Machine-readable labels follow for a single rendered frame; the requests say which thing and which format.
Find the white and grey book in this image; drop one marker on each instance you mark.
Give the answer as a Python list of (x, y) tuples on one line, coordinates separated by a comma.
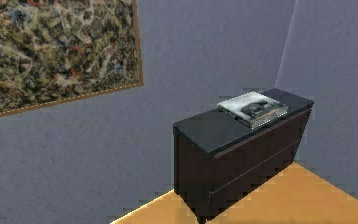
[(252, 108)]

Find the black chest of drawers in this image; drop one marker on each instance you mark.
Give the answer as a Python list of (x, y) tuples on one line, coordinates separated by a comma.
[(227, 160)]

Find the framed speckled abstract painting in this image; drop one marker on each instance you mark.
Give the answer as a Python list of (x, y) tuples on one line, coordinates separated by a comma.
[(57, 46)]

